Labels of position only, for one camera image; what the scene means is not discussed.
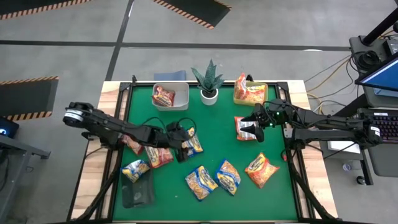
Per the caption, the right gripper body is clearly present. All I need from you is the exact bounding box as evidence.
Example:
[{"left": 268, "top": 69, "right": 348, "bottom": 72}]
[{"left": 253, "top": 102, "right": 293, "bottom": 128}]

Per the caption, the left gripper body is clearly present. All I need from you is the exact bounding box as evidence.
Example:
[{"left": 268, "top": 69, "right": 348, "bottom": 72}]
[{"left": 161, "top": 132, "right": 192, "bottom": 150}]

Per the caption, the orange Maruchan noodle pack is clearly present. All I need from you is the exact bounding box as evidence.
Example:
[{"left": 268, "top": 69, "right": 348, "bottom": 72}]
[
  {"left": 234, "top": 116, "right": 259, "bottom": 141},
  {"left": 233, "top": 73, "right": 249, "bottom": 101},
  {"left": 245, "top": 85, "right": 267, "bottom": 104},
  {"left": 244, "top": 152, "right": 280, "bottom": 190}
]

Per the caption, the blue Maruchan noodle pack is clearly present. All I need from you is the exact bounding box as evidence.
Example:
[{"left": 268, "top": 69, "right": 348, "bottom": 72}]
[
  {"left": 185, "top": 165, "right": 220, "bottom": 202},
  {"left": 214, "top": 159, "right": 242, "bottom": 197},
  {"left": 181, "top": 126, "right": 205, "bottom": 158},
  {"left": 120, "top": 159, "right": 151, "bottom": 184}
]

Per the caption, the red Maruchan noodle pack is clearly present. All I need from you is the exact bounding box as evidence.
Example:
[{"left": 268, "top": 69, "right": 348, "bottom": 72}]
[
  {"left": 120, "top": 134, "right": 145, "bottom": 156},
  {"left": 151, "top": 85, "right": 176, "bottom": 108},
  {"left": 144, "top": 146, "right": 175, "bottom": 169}
]

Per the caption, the yellow plastic bin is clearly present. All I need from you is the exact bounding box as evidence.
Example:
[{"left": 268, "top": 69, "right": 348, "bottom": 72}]
[{"left": 233, "top": 81, "right": 269, "bottom": 107}]

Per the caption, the green table mat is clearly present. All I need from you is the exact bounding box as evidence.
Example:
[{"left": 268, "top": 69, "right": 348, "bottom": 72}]
[{"left": 111, "top": 85, "right": 299, "bottom": 222}]

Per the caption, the white plant pot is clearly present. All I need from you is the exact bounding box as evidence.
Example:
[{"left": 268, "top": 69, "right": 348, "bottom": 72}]
[{"left": 200, "top": 88, "right": 220, "bottom": 106}]

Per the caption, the white plastic bin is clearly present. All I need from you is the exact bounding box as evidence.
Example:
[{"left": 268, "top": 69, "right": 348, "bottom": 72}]
[{"left": 151, "top": 82, "right": 190, "bottom": 111}]

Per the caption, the dark clear plastic bin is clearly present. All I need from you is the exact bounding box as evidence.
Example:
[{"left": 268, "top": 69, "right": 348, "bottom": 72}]
[{"left": 120, "top": 166, "right": 156, "bottom": 209}]

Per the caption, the green snake plant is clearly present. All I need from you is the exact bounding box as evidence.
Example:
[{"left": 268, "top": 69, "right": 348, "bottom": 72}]
[{"left": 190, "top": 58, "right": 225, "bottom": 94}]

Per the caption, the blue-grey pad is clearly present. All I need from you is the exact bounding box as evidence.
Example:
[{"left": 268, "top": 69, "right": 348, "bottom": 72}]
[{"left": 153, "top": 70, "right": 187, "bottom": 82}]

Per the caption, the white paper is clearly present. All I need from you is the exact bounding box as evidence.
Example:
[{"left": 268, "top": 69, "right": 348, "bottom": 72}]
[{"left": 327, "top": 140, "right": 361, "bottom": 155}]

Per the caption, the black hazard-striped floor mat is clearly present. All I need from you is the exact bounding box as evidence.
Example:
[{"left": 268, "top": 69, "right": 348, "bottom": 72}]
[
  {"left": 0, "top": 0, "right": 94, "bottom": 21},
  {"left": 0, "top": 75, "right": 60, "bottom": 122},
  {"left": 151, "top": 0, "right": 233, "bottom": 30}
]

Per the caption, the grey computer cart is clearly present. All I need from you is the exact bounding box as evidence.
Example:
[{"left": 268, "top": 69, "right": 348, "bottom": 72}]
[{"left": 348, "top": 35, "right": 398, "bottom": 178}]

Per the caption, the black keyboard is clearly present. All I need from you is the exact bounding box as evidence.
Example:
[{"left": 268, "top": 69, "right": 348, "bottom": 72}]
[{"left": 371, "top": 112, "right": 398, "bottom": 144}]

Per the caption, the black pole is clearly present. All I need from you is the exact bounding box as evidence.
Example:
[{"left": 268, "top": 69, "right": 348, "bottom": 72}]
[{"left": 361, "top": 6, "right": 398, "bottom": 47}]

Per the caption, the grey metal desk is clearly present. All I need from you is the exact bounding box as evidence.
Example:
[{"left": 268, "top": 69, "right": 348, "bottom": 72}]
[{"left": 0, "top": 133, "right": 52, "bottom": 224}]

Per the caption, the black device with blue light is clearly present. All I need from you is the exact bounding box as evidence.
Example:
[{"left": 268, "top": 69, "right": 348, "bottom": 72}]
[{"left": 0, "top": 116, "right": 20, "bottom": 139}]

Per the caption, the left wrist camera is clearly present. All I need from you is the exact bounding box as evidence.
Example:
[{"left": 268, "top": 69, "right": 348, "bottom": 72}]
[{"left": 166, "top": 121, "right": 187, "bottom": 134}]

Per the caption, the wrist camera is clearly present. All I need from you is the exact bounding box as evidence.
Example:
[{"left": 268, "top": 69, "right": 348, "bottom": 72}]
[
  {"left": 166, "top": 121, "right": 187, "bottom": 134},
  {"left": 266, "top": 104, "right": 289, "bottom": 121}
]

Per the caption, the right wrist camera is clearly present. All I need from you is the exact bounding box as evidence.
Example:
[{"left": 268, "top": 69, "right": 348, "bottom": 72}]
[{"left": 266, "top": 104, "right": 289, "bottom": 121}]

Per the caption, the black table frame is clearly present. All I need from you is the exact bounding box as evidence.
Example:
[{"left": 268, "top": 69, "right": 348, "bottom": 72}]
[{"left": 67, "top": 74, "right": 338, "bottom": 224}]

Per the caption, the coiled black cable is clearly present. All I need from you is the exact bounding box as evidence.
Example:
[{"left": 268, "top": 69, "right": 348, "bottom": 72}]
[{"left": 353, "top": 49, "right": 382, "bottom": 72}]

